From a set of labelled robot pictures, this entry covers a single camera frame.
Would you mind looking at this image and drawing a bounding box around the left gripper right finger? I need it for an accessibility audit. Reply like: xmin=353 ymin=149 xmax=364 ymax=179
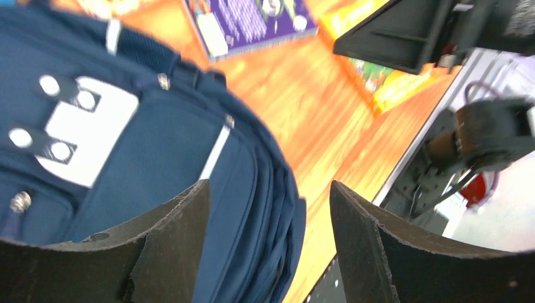
xmin=329 ymin=181 xmax=534 ymax=302

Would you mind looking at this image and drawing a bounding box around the orange Treehouse book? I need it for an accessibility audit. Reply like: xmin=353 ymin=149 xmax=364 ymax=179
xmin=319 ymin=0 xmax=446 ymax=116

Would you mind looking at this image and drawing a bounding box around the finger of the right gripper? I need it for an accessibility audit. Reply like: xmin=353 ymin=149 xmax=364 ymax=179
xmin=333 ymin=0 xmax=458 ymax=74

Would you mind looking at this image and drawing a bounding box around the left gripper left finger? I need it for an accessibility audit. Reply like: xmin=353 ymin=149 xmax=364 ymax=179
xmin=1 ymin=180 xmax=210 ymax=302

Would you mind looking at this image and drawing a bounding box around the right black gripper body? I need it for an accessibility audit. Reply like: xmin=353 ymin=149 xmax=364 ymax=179
xmin=434 ymin=1 xmax=534 ymax=69

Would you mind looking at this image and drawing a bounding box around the purple paperback book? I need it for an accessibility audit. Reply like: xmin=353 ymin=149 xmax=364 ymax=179
xmin=183 ymin=0 xmax=318 ymax=62

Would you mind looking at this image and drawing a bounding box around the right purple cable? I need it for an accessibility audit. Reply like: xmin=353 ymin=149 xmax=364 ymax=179
xmin=462 ymin=80 xmax=505 ymax=105

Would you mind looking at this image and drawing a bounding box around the navy blue student backpack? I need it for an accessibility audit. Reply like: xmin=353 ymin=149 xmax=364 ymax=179
xmin=1 ymin=4 xmax=306 ymax=302

